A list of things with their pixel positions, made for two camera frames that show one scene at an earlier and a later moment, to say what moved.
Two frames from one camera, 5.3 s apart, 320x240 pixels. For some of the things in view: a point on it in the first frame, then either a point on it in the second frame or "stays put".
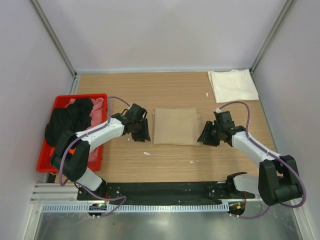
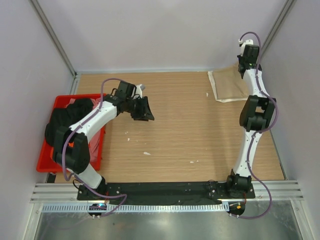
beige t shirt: [179, 126] → [229, 83]
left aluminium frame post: [45, 22] stays put
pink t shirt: [97, 117] stays put
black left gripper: [144, 135] → [145, 115]
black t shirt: [75, 117] stays put
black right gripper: [205, 136] → [240, 57]
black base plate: [161, 193] stays put
